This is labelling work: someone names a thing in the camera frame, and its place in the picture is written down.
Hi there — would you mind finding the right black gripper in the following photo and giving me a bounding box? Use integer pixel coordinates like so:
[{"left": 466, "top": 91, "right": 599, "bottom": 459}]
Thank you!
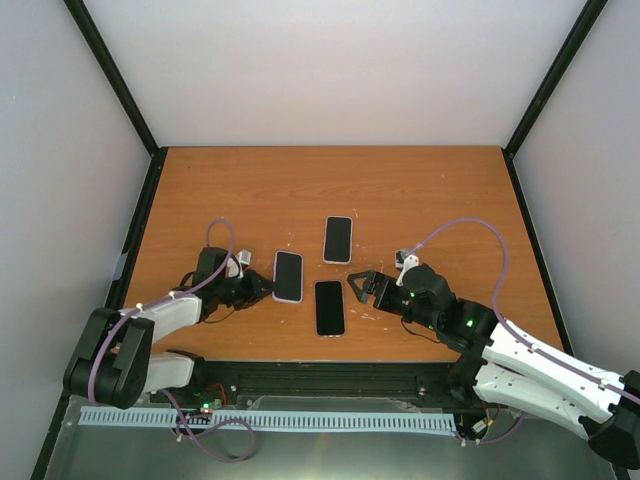
[{"left": 348, "top": 269, "right": 439, "bottom": 331}]

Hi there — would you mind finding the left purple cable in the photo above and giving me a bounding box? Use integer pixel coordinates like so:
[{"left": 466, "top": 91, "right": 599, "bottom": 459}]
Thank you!
[{"left": 87, "top": 218, "right": 237, "bottom": 406}]

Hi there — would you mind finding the black frame post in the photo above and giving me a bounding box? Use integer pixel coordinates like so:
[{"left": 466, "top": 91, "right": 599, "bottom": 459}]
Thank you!
[
  {"left": 503, "top": 0, "right": 611, "bottom": 156},
  {"left": 62, "top": 0, "right": 169, "bottom": 156}
]

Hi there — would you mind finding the right black frame post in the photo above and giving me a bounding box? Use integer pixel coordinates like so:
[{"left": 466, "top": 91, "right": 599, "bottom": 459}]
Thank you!
[{"left": 503, "top": 0, "right": 611, "bottom": 156}]

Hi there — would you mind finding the green led controller board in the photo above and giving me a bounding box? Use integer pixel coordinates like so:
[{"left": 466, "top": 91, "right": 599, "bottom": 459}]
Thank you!
[{"left": 194, "top": 383, "right": 227, "bottom": 415}]

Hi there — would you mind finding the clear magsafe phone case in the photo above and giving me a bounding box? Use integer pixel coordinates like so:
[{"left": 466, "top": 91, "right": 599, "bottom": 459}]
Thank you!
[{"left": 314, "top": 279, "right": 347, "bottom": 340}]

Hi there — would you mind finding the purple phone case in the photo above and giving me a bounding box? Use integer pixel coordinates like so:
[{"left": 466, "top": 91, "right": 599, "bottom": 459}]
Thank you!
[{"left": 272, "top": 250, "right": 306, "bottom": 305}]

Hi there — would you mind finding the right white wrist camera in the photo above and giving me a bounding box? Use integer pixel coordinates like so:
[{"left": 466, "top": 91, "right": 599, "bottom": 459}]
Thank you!
[{"left": 395, "top": 249, "right": 419, "bottom": 287}]

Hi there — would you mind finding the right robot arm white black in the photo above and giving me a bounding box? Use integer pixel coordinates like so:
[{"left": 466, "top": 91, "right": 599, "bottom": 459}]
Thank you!
[{"left": 348, "top": 257, "right": 639, "bottom": 470}]

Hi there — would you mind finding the light blue cable duct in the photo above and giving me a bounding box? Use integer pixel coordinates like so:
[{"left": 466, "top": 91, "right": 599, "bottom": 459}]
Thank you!
[{"left": 78, "top": 406, "right": 456, "bottom": 436}]

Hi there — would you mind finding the purple floor cable loop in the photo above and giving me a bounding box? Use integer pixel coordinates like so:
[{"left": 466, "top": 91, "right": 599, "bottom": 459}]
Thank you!
[{"left": 162, "top": 389, "right": 257, "bottom": 460}]

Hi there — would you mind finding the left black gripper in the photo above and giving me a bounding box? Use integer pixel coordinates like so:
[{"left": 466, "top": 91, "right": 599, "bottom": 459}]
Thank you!
[{"left": 215, "top": 268, "right": 277, "bottom": 310}]

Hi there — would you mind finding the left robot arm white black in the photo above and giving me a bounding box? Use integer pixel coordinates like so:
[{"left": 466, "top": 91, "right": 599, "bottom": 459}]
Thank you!
[{"left": 63, "top": 247, "right": 273, "bottom": 409}]

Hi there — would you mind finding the left black frame post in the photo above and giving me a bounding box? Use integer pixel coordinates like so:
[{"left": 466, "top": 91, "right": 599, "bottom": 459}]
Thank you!
[{"left": 62, "top": 0, "right": 169, "bottom": 156}]

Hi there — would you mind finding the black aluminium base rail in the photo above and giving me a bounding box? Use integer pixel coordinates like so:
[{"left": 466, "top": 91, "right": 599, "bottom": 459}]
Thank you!
[{"left": 170, "top": 360, "right": 482, "bottom": 412}]

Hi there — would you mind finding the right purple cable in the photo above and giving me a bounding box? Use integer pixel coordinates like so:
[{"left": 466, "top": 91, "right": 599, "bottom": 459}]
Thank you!
[{"left": 412, "top": 216, "right": 640, "bottom": 406}]

